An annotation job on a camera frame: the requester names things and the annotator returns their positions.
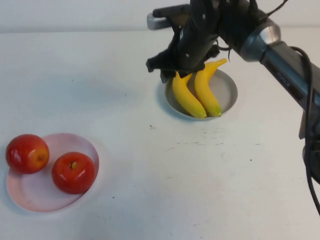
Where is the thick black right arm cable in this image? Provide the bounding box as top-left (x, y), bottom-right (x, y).
top-left (289, 46), bottom-right (320, 217)

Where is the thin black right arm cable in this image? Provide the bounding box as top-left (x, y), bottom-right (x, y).
top-left (254, 0), bottom-right (288, 23)

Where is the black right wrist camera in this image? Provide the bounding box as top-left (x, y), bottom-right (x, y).
top-left (146, 4), bottom-right (195, 31)

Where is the pink round plate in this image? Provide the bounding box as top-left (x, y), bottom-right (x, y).
top-left (6, 133), bottom-right (100, 213)

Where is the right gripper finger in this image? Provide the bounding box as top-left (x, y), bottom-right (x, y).
top-left (179, 62), bottom-right (207, 78)
top-left (145, 48), bottom-right (176, 84)

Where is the red apple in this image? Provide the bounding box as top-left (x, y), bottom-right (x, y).
top-left (5, 134), bottom-right (50, 175)
top-left (51, 151), bottom-right (97, 195)

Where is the yellow banana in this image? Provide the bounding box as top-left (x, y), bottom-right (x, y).
top-left (194, 57), bottom-right (228, 118)
top-left (171, 71), bottom-right (208, 120)

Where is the grey round plate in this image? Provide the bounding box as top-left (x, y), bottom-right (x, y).
top-left (157, 68), bottom-right (238, 122)

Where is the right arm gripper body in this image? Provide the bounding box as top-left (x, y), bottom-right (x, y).
top-left (171, 0), bottom-right (222, 71)

